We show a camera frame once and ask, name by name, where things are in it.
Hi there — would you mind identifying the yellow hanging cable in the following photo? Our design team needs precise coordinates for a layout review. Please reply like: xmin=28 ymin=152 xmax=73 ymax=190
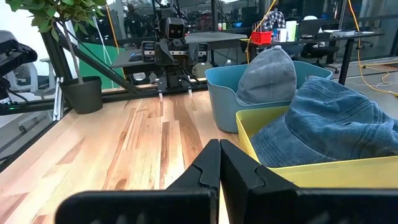
xmin=245 ymin=0 xmax=278 ymax=65

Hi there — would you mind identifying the green panel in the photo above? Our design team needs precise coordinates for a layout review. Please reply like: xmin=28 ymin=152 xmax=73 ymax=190
xmin=77 ymin=42 xmax=127 ymax=91

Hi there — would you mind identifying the white cylinder container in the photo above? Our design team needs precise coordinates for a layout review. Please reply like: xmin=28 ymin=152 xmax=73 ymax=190
xmin=285 ymin=20 xmax=299 ymax=42

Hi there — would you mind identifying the white office chair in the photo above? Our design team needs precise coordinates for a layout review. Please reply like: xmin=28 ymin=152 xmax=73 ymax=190
xmin=5 ymin=58 xmax=58 ymax=100

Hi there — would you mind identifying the blue denim baseball cap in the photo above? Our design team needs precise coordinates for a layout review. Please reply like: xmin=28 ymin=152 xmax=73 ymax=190
xmin=249 ymin=75 xmax=398 ymax=169

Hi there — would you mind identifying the yellow floor cable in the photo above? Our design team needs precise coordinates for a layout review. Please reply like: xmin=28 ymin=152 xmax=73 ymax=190
xmin=347 ymin=0 xmax=398 ymax=98

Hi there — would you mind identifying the teal plastic bin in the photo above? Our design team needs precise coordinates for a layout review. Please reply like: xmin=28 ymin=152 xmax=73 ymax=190
xmin=204 ymin=60 xmax=334 ymax=134

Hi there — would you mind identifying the orange striped floor strip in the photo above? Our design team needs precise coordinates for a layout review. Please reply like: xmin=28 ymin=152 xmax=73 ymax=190
xmin=362 ymin=60 xmax=398 ymax=71

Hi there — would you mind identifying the stack of papers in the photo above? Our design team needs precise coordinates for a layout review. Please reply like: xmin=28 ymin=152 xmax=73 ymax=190
xmin=323 ymin=29 xmax=376 ymax=37

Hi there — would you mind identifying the red plastic basket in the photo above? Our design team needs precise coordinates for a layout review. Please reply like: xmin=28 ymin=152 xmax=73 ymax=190
xmin=250 ymin=30 xmax=274 ymax=46

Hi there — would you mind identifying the black office chair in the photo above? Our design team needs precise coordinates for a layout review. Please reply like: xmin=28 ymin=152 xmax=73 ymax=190
xmin=299 ymin=42 xmax=342 ymax=75

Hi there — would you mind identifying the green leafy plant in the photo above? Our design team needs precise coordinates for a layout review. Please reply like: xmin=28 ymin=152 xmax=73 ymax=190
xmin=4 ymin=0 xmax=108 ymax=85

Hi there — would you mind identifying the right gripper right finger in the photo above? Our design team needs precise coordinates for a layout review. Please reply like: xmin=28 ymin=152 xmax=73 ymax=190
xmin=220 ymin=139 xmax=398 ymax=224

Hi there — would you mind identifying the black plant pot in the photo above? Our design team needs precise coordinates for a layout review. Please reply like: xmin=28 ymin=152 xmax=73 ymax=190
xmin=58 ymin=75 xmax=103 ymax=115

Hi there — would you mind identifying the dark laptop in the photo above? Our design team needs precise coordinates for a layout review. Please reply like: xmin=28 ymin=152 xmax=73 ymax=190
xmin=297 ymin=17 xmax=326 ymax=39

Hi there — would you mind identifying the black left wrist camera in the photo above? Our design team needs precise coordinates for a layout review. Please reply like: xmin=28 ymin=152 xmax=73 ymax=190
xmin=166 ymin=17 xmax=187 ymax=40

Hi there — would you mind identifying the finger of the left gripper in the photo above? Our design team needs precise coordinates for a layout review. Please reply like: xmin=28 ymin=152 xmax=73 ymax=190
xmin=186 ymin=43 xmax=200 ymax=66
xmin=155 ymin=41 xmax=170 ymax=66

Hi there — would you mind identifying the black office desk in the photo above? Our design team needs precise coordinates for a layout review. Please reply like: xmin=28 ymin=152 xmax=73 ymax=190
xmin=247 ymin=30 xmax=386 ymax=86

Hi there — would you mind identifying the yellow plastic bin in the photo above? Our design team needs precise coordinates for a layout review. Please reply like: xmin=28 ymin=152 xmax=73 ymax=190
xmin=235 ymin=105 xmax=398 ymax=190

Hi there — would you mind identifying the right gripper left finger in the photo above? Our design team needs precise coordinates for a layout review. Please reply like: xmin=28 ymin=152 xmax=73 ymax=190
xmin=55 ymin=139 xmax=222 ymax=224

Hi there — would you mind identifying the yellow extension cord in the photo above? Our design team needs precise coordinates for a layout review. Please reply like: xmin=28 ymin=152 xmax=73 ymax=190
xmin=104 ymin=3 xmax=126 ymax=80

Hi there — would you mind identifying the white box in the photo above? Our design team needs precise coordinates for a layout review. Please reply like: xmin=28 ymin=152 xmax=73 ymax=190
xmin=272 ymin=27 xmax=287 ymax=43

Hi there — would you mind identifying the grey baseball cap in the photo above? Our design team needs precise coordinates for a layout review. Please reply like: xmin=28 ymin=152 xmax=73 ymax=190
xmin=235 ymin=45 xmax=298 ymax=106

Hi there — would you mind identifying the grey desk top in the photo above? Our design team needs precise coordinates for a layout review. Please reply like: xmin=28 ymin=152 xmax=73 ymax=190
xmin=185 ymin=30 xmax=249 ymax=45
xmin=110 ymin=48 xmax=162 ymax=68

